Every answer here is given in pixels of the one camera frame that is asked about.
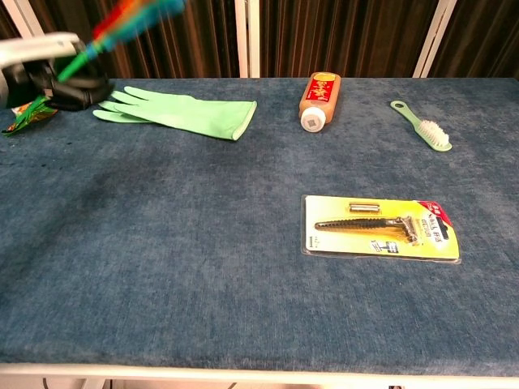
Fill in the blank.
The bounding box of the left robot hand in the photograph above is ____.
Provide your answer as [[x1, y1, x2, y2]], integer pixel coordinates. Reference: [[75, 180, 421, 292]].
[[0, 32, 114, 113]]

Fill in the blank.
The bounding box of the red hand clapper toy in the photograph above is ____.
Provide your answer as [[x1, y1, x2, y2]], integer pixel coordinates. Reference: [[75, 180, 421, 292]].
[[56, 0, 188, 82]]

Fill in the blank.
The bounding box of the crumpled green snack bag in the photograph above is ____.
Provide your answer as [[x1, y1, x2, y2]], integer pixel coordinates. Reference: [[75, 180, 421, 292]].
[[0, 96, 59, 138]]

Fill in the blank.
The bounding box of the green rubber glove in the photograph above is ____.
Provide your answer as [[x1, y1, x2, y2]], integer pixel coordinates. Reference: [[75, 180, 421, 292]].
[[92, 86, 258, 142]]

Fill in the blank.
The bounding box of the blue table cloth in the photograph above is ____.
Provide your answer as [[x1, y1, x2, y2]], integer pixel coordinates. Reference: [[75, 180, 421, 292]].
[[0, 77, 519, 365]]

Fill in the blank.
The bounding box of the brown bottle with red label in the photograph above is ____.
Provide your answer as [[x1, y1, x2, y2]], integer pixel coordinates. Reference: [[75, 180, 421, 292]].
[[298, 71, 342, 133]]

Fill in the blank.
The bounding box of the dark brown curtain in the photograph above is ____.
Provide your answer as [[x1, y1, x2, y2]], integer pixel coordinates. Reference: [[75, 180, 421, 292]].
[[0, 0, 519, 80]]

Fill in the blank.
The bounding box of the razor in yellow blister pack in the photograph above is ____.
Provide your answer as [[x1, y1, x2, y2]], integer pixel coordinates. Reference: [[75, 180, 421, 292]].
[[300, 194, 463, 265]]

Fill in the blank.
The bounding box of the green brush with white bristles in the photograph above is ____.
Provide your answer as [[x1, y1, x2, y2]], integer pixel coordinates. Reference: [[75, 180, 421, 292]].
[[389, 100, 453, 152]]

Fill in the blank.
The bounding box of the white frame post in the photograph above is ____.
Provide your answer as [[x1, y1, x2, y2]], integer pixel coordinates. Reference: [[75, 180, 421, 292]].
[[412, 0, 458, 79], [234, 0, 261, 79], [0, 0, 66, 79]]

